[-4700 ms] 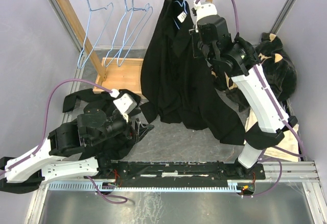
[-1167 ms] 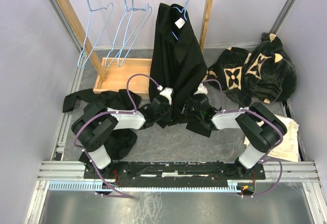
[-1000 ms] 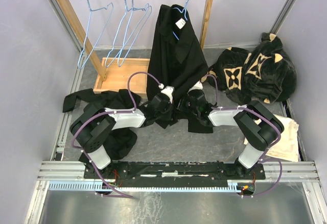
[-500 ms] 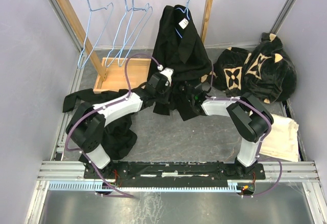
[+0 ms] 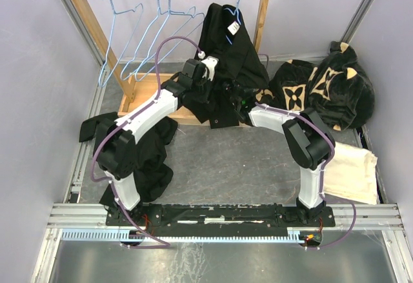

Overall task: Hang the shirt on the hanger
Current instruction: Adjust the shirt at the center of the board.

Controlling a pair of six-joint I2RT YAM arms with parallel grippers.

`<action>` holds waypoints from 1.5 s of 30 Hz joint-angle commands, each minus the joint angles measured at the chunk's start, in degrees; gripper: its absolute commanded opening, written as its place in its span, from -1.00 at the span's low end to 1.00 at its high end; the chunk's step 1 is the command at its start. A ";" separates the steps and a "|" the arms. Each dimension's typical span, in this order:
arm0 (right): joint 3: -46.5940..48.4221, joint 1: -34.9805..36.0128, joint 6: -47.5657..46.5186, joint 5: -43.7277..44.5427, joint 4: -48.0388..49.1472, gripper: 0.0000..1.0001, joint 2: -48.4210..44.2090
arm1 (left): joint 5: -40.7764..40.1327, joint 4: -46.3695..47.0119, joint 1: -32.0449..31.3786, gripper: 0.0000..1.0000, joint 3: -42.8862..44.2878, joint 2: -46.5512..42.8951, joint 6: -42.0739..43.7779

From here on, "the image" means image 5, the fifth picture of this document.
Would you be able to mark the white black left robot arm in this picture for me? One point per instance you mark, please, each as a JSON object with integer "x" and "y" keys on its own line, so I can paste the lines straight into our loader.
{"x": 131, "y": 149}

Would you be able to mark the cream folded cloth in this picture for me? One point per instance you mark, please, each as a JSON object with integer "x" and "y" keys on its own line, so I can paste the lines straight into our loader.
{"x": 351, "y": 174}

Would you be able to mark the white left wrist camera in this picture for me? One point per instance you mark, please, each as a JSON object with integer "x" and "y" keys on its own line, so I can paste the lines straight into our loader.
{"x": 210, "y": 65}

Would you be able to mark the black cream fleece garment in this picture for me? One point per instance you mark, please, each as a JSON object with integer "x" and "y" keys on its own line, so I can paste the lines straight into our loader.
{"x": 338, "y": 88}

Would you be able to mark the light blue cable duct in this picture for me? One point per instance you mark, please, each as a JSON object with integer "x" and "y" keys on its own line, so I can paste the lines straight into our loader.
{"x": 125, "y": 236}

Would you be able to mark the black shirt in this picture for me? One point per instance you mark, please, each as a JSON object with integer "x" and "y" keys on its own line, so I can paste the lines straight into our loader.
{"x": 151, "y": 174}
{"x": 238, "y": 61}

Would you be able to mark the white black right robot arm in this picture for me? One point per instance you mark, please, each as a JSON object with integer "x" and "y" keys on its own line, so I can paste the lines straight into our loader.
{"x": 310, "y": 143}

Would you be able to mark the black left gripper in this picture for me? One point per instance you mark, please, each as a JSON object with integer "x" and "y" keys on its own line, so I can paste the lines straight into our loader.
{"x": 206, "y": 78}

